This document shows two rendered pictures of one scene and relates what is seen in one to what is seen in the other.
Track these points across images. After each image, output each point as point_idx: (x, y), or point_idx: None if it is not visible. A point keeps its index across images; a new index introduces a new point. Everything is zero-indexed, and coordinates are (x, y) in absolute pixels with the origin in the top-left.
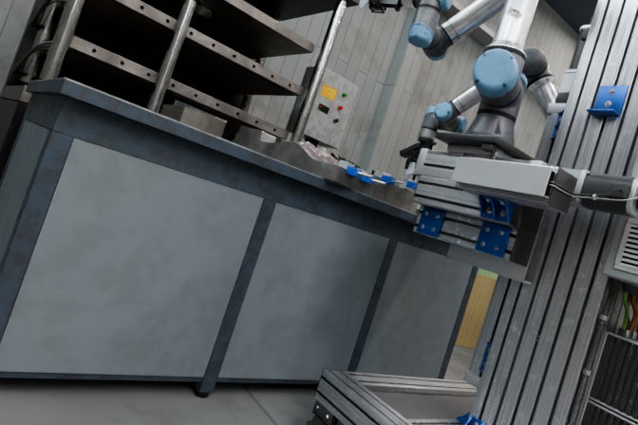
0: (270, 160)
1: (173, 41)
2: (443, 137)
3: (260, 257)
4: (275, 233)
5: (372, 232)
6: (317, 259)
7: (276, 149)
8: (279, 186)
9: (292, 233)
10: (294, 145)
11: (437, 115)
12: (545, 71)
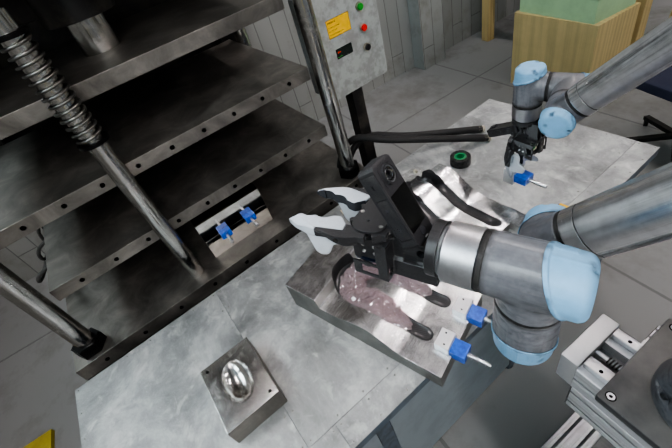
0: (359, 444)
1: (132, 202)
2: (616, 417)
3: (398, 432)
4: (400, 415)
5: None
6: (450, 373)
7: (345, 325)
8: None
9: (416, 397)
10: (366, 332)
11: (547, 135)
12: None
